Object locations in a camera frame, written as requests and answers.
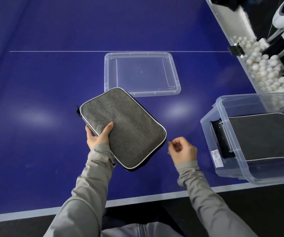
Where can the person's right hand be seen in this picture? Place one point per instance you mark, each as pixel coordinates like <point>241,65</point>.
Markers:
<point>185,151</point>

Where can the person's left hand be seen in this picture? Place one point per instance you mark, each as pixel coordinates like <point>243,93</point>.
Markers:
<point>98,138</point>

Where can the clear plastic box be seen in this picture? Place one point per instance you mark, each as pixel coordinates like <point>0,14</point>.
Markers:
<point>206,125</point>

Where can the clear plastic lid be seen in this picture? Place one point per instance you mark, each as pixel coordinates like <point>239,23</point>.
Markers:
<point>142,72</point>

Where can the person's left forearm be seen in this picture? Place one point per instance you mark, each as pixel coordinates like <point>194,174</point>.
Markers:
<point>82,197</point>

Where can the person's right forearm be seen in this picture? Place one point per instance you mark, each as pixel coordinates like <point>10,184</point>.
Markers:
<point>211,202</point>

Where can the grey zip jacket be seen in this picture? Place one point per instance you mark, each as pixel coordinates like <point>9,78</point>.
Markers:
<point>137,230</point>

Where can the black table edge clamp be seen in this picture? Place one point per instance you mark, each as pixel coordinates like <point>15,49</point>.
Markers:
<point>236,50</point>

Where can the pile of white balls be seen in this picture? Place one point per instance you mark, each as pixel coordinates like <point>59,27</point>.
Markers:
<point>265,69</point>

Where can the white ball collection tray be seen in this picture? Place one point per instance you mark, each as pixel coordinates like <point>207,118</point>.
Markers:
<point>228,19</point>

